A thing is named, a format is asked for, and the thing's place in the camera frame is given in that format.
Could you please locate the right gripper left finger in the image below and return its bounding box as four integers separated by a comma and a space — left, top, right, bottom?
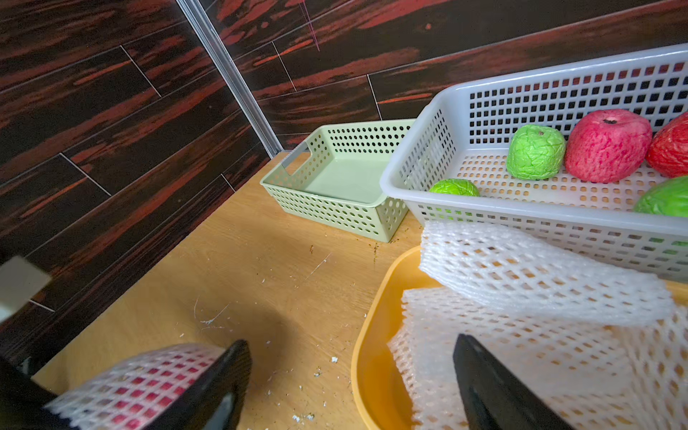
146, 340, 252, 429

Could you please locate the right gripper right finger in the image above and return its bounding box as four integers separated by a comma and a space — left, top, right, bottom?
453, 334, 572, 430

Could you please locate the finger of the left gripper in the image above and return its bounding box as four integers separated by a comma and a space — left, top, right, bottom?
1, 358, 72, 430

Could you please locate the white foam net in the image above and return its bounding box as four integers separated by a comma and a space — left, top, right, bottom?
389, 288, 687, 429
419, 220, 677, 327

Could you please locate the green apple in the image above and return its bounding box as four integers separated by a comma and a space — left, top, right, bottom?
429, 178, 480, 197
634, 176, 688, 218
506, 125, 566, 180

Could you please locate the red apple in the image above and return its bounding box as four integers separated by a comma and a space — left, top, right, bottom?
646, 112, 688, 178

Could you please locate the yellow plastic tray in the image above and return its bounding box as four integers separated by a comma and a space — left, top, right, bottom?
352, 248, 687, 429

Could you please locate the white plastic basket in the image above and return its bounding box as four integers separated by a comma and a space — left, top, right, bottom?
380, 44, 687, 282

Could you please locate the green plastic basket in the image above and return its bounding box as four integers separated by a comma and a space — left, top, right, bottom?
261, 119, 414, 243

